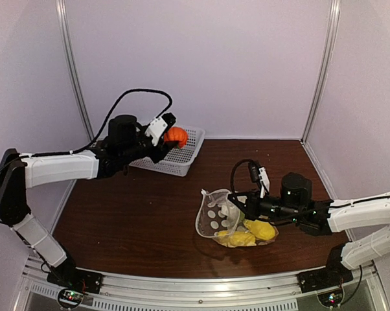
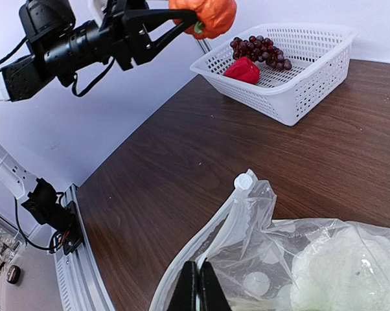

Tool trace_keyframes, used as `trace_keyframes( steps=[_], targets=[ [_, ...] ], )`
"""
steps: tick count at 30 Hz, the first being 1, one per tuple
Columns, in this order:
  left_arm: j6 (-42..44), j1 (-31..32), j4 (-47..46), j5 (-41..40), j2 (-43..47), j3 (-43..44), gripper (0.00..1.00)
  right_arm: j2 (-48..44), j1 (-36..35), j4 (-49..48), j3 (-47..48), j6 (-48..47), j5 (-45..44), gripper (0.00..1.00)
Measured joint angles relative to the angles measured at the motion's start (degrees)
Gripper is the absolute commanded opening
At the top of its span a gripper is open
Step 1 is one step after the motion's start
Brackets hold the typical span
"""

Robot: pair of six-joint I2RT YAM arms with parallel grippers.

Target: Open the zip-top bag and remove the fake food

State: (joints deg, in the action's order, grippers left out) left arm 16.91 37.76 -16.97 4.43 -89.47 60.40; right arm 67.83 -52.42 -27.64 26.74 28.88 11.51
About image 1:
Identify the yellow fake lemon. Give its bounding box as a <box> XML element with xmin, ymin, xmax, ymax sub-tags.
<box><xmin>244</xmin><ymin>220</ymin><xmax>277</xmax><ymax>240</ymax></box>

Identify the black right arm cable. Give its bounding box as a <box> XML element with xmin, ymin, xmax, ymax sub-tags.
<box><xmin>230</xmin><ymin>158</ymin><xmax>332</xmax><ymax>224</ymax></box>

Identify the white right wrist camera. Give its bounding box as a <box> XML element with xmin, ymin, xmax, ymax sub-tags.
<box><xmin>248</xmin><ymin>161</ymin><xmax>270</xmax><ymax>198</ymax></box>

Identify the clear zip top bag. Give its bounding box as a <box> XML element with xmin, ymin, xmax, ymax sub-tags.
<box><xmin>195</xmin><ymin>189</ymin><xmax>279</xmax><ymax>246</ymax></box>

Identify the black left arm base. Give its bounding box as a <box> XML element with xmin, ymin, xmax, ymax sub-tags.
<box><xmin>47</xmin><ymin>260</ymin><xmax>103</xmax><ymax>294</ymax></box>

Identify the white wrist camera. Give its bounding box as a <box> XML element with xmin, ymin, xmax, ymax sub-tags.
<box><xmin>248</xmin><ymin>161</ymin><xmax>270</xmax><ymax>198</ymax></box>
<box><xmin>144</xmin><ymin>113</ymin><xmax>176</xmax><ymax>146</ymax></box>

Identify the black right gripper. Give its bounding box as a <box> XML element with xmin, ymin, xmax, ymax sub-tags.
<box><xmin>228</xmin><ymin>187</ymin><xmax>301</xmax><ymax>224</ymax></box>

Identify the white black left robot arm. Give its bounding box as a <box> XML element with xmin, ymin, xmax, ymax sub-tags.
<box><xmin>0</xmin><ymin>113</ymin><xmax>176</xmax><ymax>288</ymax></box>

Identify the aluminium corner post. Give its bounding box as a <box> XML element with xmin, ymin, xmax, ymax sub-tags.
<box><xmin>56</xmin><ymin>0</ymin><xmax>94</xmax><ymax>141</ymax></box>
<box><xmin>301</xmin><ymin>0</ymin><xmax>341</xmax><ymax>145</ymax></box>

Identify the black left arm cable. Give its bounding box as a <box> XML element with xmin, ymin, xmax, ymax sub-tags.
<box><xmin>0</xmin><ymin>87</ymin><xmax>173</xmax><ymax>224</ymax></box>

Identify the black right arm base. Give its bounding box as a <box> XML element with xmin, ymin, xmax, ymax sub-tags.
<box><xmin>297</xmin><ymin>267</ymin><xmax>354</xmax><ymax>294</ymax></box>

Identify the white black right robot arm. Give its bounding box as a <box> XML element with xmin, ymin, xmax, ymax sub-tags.
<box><xmin>228</xmin><ymin>172</ymin><xmax>390</xmax><ymax>286</ymax></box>

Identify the yellow fake banana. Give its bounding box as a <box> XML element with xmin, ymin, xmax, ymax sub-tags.
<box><xmin>216</xmin><ymin>231</ymin><xmax>256</xmax><ymax>248</ymax></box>

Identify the left aluminium corner post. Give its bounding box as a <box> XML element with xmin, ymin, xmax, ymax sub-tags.
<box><xmin>56</xmin><ymin>0</ymin><xmax>94</xmax><ymax>141</ymax></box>

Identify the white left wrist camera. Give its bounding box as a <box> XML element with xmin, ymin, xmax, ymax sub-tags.
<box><xmin>144</xmin><ymin>113</ymin><xmax>176</xmax><ymax>146</ymax></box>

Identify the white plastic perforated basket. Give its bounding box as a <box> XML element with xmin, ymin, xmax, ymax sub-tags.
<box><xmin>130</xmin><ymin>127</ymin><xmax>205</xmax><ymax>177</ymax></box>

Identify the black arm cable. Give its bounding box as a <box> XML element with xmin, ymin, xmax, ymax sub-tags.
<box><xmin>230</xmin><ymin>158</ymin><xmax>332</xmax><ymax>224</ymax></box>
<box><xmin>0</xmin><ymin>87</ymin><xmax>173</xmax><ymax>224</ymax></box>

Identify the right aluminium corner post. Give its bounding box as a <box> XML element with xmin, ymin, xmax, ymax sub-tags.
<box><xmin>301</xmin><ymin>0</ymin><xmax>341</xmax><ymax>145</ymax></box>

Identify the aluminium front rail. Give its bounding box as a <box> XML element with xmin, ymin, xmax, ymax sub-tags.
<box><xmin>11</xmin><ymin>256</ymin><xmax>390</xmax><ymax>310</ymax></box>

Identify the orange fake food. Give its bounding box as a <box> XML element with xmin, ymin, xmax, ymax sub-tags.
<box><xmin>163</xmin><ymin>127</ymin><xmax>189</xmax><ymax>148</ymax></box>

